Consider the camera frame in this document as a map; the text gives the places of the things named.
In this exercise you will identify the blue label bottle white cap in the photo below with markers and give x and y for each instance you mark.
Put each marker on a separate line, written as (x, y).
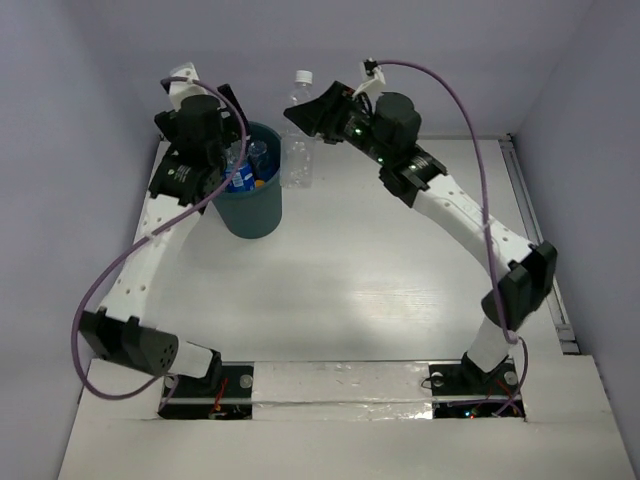
(242, 181)

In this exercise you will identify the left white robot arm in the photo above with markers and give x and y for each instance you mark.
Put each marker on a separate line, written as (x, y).
(119, 331)

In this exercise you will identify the dark green plastic bin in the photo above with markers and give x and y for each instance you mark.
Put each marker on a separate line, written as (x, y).
(257, 213)

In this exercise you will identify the silver foil strip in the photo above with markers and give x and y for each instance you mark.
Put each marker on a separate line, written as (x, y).
(341, 391)

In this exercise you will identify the clear crushed bottle white cap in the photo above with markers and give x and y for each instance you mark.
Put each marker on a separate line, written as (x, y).
(298, 148)

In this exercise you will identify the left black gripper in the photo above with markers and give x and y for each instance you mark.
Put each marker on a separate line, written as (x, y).
(228, 107)

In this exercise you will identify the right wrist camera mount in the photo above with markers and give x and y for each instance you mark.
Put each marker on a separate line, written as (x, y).
(374, 81)

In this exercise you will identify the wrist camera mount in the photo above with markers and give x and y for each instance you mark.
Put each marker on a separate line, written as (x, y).
(374, 81)
(178, 91)

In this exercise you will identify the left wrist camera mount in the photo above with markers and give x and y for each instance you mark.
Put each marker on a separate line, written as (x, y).
(178, 91)

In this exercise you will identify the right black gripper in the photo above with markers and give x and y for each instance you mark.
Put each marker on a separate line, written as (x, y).
(329, 109)

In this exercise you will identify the aluminium rail right edge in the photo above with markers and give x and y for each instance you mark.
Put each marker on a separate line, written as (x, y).
(564, 329)

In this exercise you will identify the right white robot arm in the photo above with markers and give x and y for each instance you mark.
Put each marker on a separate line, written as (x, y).
(521, 272)

